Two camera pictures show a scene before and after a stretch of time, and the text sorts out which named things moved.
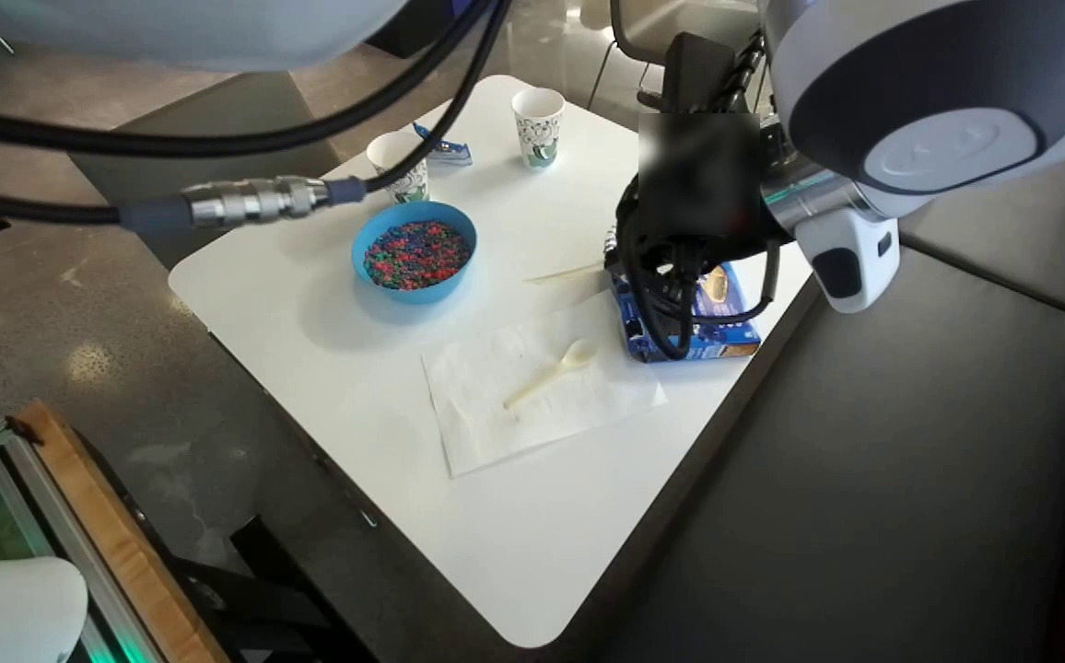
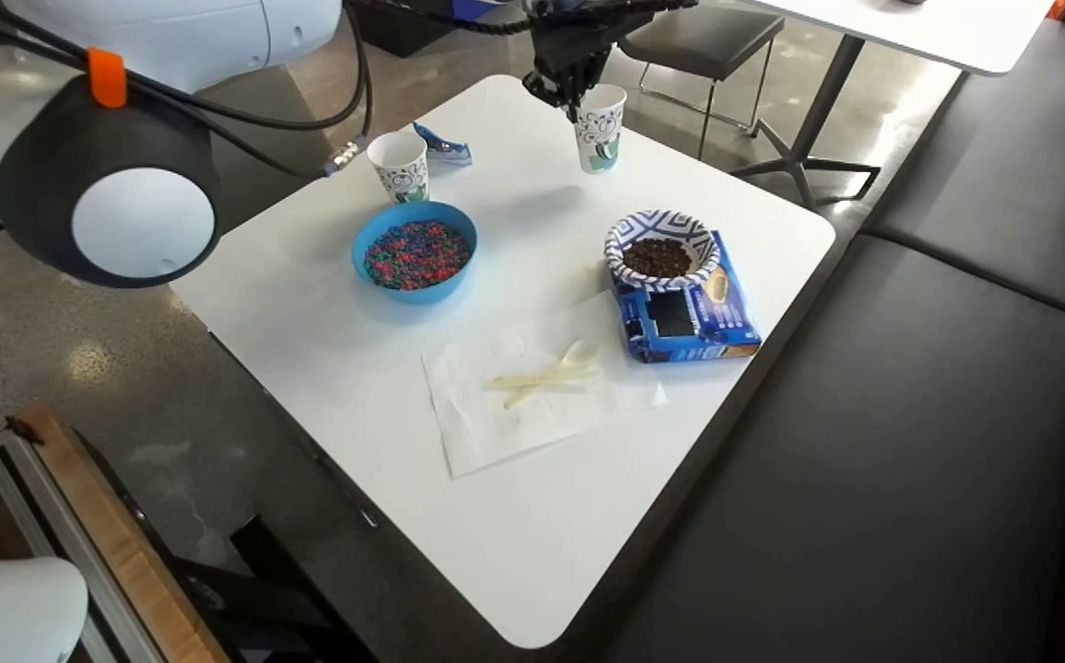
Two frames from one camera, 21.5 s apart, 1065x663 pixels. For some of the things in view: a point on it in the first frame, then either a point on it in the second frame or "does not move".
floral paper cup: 540,124 → 599,128
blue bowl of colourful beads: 410,253 does not move
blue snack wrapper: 448,153 does not move
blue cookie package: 722,322 does not move
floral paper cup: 387,149 does not move
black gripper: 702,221 → 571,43
